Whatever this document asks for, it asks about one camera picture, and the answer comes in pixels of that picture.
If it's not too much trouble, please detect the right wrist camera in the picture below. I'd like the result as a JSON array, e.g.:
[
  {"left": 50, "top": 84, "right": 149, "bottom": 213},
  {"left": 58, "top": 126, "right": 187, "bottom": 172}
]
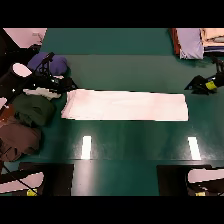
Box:
[{"left": 209, "top": 54, "right": 224, "bottom": 74}]

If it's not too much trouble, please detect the red garment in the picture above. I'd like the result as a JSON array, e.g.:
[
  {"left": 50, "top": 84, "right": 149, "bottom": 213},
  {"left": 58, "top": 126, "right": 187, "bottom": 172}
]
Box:
[{"left": 169, "top": 28, "right": 182, "bottom": 56}]

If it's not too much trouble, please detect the cream garment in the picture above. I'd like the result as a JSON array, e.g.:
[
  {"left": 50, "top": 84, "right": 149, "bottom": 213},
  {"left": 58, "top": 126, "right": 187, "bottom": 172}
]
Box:
[{"left": 199, "top": 28, "right": 224, "bottom": 48}]

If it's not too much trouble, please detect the pale pink garment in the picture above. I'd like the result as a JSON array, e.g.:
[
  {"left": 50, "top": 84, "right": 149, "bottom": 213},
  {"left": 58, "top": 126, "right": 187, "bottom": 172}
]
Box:
[{"left": 60, "top": 88, "right": 190, "bottom": 122}]

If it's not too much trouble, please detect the purple garment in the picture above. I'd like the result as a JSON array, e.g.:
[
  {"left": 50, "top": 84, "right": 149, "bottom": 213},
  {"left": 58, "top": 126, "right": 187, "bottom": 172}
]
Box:
[{"left": 27, "top": 51, "right": 70, "bottom": 77}]

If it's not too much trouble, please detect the black cable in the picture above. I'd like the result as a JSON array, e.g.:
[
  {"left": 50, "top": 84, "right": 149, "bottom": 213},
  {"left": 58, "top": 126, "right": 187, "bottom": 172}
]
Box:
[{"left": 2, "top": 164, "right": 40, "bottom": 196}]

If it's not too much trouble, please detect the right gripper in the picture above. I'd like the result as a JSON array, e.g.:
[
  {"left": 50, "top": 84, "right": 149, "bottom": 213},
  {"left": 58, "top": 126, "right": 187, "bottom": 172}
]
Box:
[{"left": 184, "top": 74, "right": 218, "bottom": 96}]

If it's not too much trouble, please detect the lavender garment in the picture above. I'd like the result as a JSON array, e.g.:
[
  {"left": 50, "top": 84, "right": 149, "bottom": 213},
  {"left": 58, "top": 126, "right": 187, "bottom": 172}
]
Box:
[{"left": 176, "top": 28, "right": 205, "bottom": 61}]

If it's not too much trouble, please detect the dark green garment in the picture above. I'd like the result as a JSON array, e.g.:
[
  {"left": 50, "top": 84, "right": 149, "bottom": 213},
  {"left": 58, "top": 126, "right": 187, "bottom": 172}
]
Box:
[{"left": 12, "top": 93, "right": 57, "bottom": 128}]

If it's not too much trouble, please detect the brown garment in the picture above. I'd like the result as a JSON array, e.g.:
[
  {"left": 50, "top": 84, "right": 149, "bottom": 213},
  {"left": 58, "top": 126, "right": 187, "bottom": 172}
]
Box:
[{"left": 0, "top": 114, "right": 43, "bottom": 163}]

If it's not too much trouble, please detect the white garment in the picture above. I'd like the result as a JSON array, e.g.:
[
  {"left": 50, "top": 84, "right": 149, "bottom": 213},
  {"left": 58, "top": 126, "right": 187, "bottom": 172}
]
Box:
[{"left": 22, "top": 86, "right": 63, "bottom": 101}]

